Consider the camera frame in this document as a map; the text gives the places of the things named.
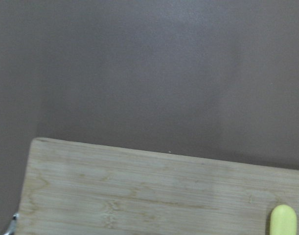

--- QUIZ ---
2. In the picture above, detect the bamboo cutting board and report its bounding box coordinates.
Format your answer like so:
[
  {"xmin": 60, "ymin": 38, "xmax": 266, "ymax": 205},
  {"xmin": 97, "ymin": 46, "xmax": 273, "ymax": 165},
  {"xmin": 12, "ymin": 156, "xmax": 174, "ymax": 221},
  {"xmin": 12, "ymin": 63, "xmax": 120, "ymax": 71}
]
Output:
[{"xmin": 16, "ymin": 138, "xmax": 299, "ymax": 235}]

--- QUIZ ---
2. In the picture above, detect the yellow plastic knife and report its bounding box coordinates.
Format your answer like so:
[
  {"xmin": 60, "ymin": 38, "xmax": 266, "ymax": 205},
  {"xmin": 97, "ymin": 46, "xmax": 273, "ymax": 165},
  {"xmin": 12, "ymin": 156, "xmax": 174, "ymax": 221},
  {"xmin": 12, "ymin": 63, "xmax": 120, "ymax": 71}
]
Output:
[{"xmin": 270, "ymin": 205, "xmax": 298, "ymax": 235}]

